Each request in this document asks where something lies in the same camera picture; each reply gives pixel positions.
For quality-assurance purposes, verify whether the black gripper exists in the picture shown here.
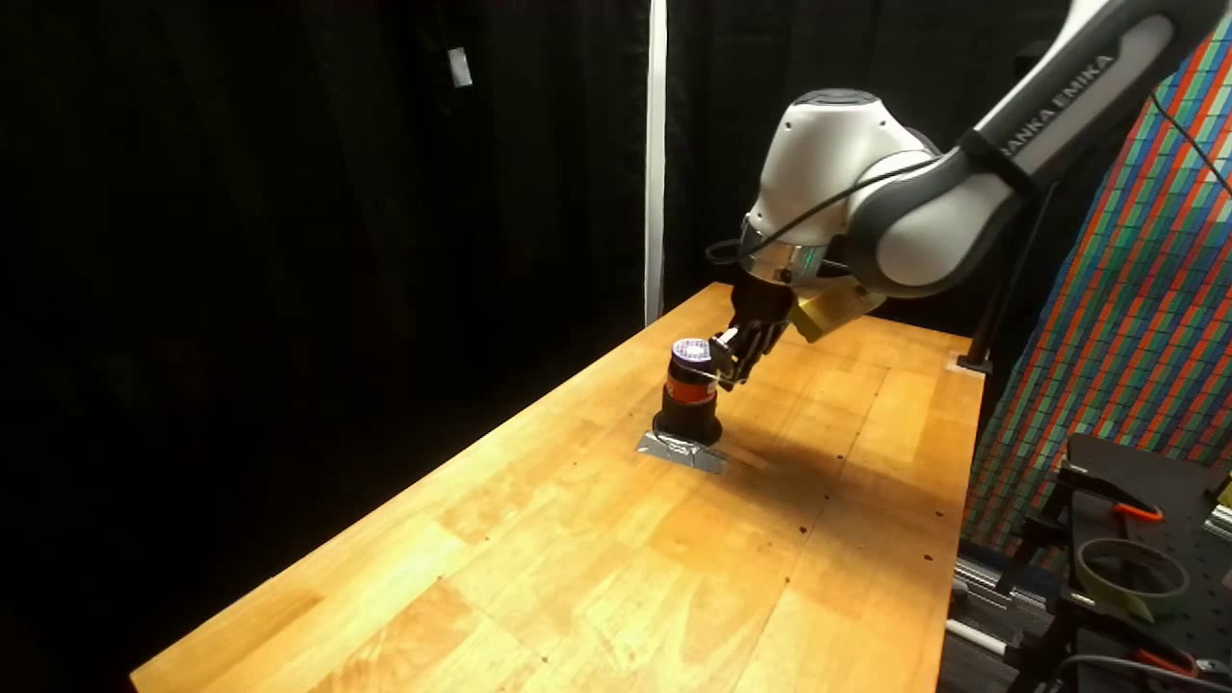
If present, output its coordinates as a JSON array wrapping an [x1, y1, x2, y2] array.
[[709, 269, 802, 392]]

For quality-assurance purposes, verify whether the dark upside-down cup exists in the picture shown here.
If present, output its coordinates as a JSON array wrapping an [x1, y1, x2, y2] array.
[[650, 335, 726, 451]]

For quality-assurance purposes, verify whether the white vertical pole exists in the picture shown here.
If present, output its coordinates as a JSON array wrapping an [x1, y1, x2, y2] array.
[[639, 0, 675, 327]]

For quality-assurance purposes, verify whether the colourful striped panel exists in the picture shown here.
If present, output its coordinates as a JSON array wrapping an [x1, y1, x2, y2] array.
[[966, 24, 1232, 559]]

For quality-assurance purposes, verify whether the small white hanging tag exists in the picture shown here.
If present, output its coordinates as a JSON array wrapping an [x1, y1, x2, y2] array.
[[442, 44, 478, 94]]

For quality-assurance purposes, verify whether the beige tape roll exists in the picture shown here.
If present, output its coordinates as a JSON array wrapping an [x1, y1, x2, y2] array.
[[1071, 533, 1196, 628]]

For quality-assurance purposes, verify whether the yellowish wrist camera box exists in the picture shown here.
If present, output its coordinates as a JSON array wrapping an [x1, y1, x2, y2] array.
[[786, 278, 894, 346]]

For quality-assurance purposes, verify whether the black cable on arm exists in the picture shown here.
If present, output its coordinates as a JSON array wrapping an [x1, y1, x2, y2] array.
[[702, 152, 957, 274]]

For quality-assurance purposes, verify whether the black camera stand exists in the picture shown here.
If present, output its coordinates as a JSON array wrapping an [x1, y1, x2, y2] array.
[[953, 176, 1071, 377]]

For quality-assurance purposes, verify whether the aluminium rail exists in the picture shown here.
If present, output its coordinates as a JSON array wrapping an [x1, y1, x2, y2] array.
[[942, 543, 1074, 661]]

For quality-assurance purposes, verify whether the orange clamp handle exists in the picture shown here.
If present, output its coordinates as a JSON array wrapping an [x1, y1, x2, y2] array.
[[1107, 498, 1171, 527]]

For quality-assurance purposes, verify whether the black cable near rail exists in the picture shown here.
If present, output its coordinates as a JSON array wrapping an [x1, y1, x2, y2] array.
[[1047, 649, 1232, 693]]

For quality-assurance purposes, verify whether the black cable over panel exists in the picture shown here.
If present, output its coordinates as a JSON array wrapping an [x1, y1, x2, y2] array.
[[1148, 81, 1232, 198]]

